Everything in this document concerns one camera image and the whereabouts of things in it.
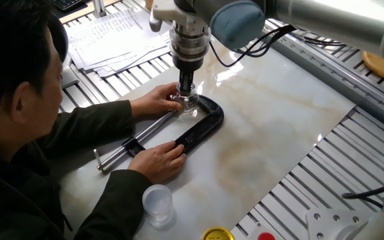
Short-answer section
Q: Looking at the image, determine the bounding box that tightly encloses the left forearm in dark sleeve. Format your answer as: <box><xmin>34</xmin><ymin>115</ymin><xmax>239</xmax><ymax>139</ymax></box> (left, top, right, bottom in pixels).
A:
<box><xmin>38</xmin><ymin>99</ymin><xmax>136</xmax><ymax>157</ymax></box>

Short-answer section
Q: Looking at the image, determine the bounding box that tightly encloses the black cable bundle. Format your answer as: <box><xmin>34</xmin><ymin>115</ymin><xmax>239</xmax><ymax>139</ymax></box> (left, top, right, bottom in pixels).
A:
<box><xmin>303</xmin><ymin>33</ymin><xmax>346</xmax><ymax>47</ymax></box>

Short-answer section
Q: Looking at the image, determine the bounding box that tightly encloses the glass jar with gold lid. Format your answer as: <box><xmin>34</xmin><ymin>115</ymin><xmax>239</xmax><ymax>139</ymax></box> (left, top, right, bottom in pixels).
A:
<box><xmin>201</xmin><ymin>226</ymin><xmax>236</xmax><ymax>240</ymax></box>

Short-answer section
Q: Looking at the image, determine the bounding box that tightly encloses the black cable pair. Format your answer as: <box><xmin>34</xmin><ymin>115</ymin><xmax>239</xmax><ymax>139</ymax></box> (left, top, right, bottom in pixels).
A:
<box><xmin>341</xmin><ymin>179</ymin><xmax>384</xmax><ymax>209</ymax></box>

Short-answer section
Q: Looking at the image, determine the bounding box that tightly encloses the short silver metal post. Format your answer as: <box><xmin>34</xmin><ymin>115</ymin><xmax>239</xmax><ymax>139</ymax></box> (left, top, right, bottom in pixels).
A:
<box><xmin>91</xmin><ymin>0</ymin><xmax>109</xmax><ymax>19</ymax></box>

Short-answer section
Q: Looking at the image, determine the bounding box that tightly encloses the glossy marble pattern mat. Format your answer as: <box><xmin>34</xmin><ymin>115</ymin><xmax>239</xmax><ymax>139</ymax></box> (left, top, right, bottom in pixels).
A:
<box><xmin>55</xmin><ymin>36</ymin><xmax>357</xmax><ymax>240</ymax></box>

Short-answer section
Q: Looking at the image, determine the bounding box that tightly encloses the aluminium table frame rail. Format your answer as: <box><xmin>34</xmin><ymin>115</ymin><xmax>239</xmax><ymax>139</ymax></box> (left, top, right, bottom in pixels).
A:
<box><xmin>265</xmin><ymin>19</ymin><xmax>384</xmax><ymax>137</ymax></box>

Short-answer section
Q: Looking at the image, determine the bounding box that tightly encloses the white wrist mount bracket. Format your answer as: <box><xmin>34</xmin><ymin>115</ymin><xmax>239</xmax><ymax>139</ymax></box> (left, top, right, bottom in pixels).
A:
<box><xmin>148</xmin><ymin>0</ymin><xmax>211</xmax><ymax>33</ymax></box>

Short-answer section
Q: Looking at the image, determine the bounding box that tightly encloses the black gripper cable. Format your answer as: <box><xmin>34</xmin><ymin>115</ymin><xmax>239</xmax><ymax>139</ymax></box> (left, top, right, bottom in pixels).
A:
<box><xmin>230</xmin><ymin>23</ymin><xmax>298</xmax><ymax>59</ymax></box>

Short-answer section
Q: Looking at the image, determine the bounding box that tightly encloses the stack of printed papers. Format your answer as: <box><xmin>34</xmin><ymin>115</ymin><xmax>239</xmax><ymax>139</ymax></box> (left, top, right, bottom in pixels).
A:
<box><xmin>64</xmin><ymin>7</ymin><xmax>175</xmax><ymax>79</ymax></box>

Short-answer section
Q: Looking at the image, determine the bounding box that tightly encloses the person's left hand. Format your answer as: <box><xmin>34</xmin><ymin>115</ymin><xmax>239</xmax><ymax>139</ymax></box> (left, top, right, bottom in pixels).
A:
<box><xmin>130</xmin><ymin>82</ymin><xmax>185</xmax><ymax>119</ymax></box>

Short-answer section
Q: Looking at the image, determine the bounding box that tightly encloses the person's head with black hair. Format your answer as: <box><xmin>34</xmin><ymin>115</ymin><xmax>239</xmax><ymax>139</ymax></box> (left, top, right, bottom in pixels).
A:
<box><xmin>0</xmin><ymin>0</ymin><xmax>69</xmax><ymax>164</ymax></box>

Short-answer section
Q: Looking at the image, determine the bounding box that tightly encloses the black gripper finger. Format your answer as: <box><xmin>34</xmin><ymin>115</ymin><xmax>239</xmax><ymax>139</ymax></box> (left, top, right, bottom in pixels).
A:
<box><xmin>186</xmin><ymin>70</ymin><xmax>195</xmax><ymax>95</ymax></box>
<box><xmin>178</xmin><ymin>70</ymin><xmax>188</xmax><ymax>96</ymax></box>

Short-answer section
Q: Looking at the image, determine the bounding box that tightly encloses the black C-clamp with steel screw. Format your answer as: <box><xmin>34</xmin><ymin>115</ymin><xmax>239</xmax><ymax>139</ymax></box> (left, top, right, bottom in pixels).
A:
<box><xmin>93</xmin><ymin>95</ymin><xmax>225</xmax><ymax>173</ymax></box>

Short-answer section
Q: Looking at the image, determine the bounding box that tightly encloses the white mounting plate with holes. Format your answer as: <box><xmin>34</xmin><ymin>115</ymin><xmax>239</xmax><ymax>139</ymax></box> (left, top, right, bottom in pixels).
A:
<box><xmin>306</xmin><ymin>208</ymin><xmax>373</xmax><ymax>240</ymax></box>

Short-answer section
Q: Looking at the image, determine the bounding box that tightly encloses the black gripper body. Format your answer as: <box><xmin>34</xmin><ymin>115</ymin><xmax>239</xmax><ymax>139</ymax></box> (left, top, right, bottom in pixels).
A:
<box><xmin>172</xmin><ymin>55</ymin><xmax>206</xmax><ymax>74</ymax></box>

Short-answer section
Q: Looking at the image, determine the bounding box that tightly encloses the right forearm in dark sleeve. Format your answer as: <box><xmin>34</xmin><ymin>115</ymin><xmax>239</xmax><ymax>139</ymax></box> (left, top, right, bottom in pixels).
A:
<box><xmin>73</xmin><ymin>169</ymin><xmax>153</xmax><ymax>240</ymax></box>

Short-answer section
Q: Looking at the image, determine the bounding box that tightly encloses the small clear glass jar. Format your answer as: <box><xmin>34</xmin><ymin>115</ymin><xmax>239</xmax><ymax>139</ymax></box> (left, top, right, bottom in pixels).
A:
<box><xmin>171</xmin><ymin>85</ymin><xmax>200</xmax><ymax>116</ymax></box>

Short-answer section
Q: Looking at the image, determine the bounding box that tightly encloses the black computer keyboard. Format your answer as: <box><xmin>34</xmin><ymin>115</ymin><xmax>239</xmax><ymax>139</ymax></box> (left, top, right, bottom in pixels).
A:
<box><xmin>50</xmin><ymin>0</ymin><xmax>88</xmax><ymax>11</ymax></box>

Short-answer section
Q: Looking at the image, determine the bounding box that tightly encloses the white box with red button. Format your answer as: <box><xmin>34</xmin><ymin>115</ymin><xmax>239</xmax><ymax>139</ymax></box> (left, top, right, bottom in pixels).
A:
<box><xmin>245</xmin><ymin>221</ymin><xmax>277</xmax><ymax>240</ymax></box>

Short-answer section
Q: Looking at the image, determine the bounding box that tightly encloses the person's right hand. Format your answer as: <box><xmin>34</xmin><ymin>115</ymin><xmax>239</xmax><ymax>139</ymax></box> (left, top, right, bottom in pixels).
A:
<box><xmin>127</xmin><ymin>140</ymin><xmax>187</xmax><ymax>185</ymax></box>

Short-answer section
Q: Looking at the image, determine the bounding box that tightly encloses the thin blue cable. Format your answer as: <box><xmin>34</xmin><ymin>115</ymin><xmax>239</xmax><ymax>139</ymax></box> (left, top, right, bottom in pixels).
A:
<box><xmin>209</xmin><ymin>41</ymin><xmax>249</xmax><ymax>68</ymax></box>

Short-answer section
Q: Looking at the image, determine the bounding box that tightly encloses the clear plastic jar white lid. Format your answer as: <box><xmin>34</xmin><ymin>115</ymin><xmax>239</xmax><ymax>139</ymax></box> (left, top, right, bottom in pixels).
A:
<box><xmin>141</xmin><ymin>184</ymin><xmax>174</xmax><ymax>227</ymax></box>

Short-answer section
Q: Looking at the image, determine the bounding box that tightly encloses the round wooden disc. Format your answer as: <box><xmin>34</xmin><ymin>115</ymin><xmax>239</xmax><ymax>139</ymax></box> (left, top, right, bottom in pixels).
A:
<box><xmin>361</xmin><ymin>49</ymin><xmax>384</xmax><ymax>82</ymax></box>

